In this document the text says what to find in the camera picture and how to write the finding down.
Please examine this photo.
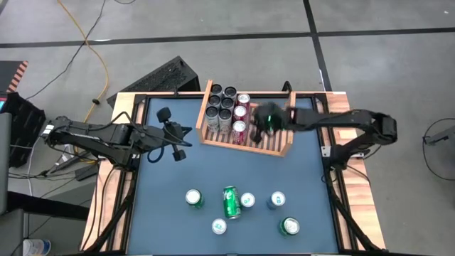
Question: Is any black fabric bag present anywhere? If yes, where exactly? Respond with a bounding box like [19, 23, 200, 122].
[0, 92, 47, 168]

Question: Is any green Sprite can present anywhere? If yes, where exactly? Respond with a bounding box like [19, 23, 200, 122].
[279, 216, 301, 237]
[222, 185, 242, 220]
[185, 188, 205, 210]

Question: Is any black floor cable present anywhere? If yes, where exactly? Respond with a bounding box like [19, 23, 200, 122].
[25, 0, 107, 100]

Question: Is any black board with orange stripes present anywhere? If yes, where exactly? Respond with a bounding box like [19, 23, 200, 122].
[0, 60, 29, 94]

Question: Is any yellow floor cable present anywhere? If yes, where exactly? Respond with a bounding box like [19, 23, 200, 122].
[56, 0, 109, 118]

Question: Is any black metal table frame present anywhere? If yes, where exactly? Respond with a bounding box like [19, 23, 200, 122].
[83, 92, 387, 255]

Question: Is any black power brick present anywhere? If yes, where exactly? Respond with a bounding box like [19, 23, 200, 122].
[75, 165, 100, 181]

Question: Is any black floor bar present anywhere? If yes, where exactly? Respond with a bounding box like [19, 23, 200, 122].
[6, 191, 90, 220]

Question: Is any blue silver Red Bull can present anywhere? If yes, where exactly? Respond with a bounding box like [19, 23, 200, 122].
[240, 192, 257, 209]
[266, 191, 287, 210]
[211, 218, 228, 235]

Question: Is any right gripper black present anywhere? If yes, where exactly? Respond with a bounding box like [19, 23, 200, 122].
[250, 102, 294, 144]

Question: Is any grey cabinet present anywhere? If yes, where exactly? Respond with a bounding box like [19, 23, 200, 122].
[0, 112, 12, 214]

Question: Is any white and blue object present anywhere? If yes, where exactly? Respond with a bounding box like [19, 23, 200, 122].
[23, 238, 53, 256]

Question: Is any wooden slatted shelf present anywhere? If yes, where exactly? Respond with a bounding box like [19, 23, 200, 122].
[196, 79, 298, 157]

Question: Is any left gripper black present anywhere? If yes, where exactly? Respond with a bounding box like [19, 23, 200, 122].
[154, 121, 193, 162]

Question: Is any black cable loop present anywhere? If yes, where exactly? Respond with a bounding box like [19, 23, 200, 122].
[422, 117, 455, 182]

